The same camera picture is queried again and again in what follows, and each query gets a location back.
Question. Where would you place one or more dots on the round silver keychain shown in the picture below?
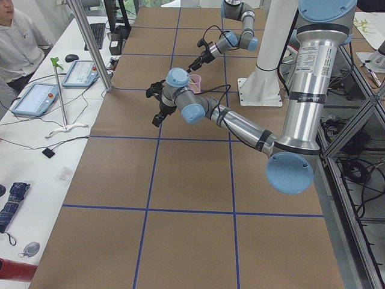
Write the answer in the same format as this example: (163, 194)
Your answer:
(30, 250)

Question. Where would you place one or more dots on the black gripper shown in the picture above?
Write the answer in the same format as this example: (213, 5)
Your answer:
(205, 56)
(164, 108)

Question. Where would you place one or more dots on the aluminium frame post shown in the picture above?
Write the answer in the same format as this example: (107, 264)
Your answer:
(86, 32)

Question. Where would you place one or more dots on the near blue teach pendant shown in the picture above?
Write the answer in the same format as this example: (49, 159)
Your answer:
(36, 100)

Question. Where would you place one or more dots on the black monitor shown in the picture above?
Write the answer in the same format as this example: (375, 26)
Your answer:
(112, 9)

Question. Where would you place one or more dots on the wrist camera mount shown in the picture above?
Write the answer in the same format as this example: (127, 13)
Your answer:
(203, 43)
(155, 90)

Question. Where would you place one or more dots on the red bottle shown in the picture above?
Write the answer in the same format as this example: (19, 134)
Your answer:
(17, 271)

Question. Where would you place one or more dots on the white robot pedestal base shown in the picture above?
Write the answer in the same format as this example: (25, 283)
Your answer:
(261, 88)

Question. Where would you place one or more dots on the clear plastic bag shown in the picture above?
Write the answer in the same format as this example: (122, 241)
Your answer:
(64, 176)

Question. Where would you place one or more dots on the blue teach pendant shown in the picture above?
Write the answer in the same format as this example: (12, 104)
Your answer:
(36, 100)
(82, 74)

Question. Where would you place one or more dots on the far blue teach pendant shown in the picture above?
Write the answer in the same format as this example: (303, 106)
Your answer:
(82, 74)

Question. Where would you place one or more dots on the metal stand green clip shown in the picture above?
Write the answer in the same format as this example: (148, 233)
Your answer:
(65, 127)

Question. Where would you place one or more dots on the folded blue umbrella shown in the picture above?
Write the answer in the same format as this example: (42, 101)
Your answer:
(16, 196)

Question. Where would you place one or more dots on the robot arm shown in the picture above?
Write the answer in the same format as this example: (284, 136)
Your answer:
(319, 27)
(237, 33)

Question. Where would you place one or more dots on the seated person grey hoodie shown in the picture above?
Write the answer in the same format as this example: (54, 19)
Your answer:
(23, 48)

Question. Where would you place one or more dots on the small black square pad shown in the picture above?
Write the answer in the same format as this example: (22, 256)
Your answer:
(49, 153)

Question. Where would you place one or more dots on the black keyboard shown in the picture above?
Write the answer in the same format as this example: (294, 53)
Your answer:
(98, 30)

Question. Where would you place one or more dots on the black computer mouse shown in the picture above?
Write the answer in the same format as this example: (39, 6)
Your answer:
(71, 57)

